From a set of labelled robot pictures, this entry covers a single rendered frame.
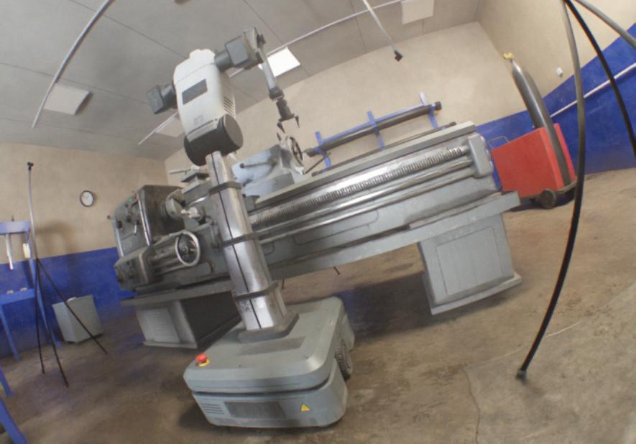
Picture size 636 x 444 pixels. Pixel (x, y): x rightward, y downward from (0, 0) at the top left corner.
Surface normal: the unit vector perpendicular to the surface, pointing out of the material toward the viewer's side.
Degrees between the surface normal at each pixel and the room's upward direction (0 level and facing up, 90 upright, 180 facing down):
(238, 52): 120
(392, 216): 90
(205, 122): 90
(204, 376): 45
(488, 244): 90
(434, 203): 90
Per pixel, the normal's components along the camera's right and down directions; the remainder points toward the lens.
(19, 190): 0.90, -0.32
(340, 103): -0.30, 0.03
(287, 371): -0.34, -0.68
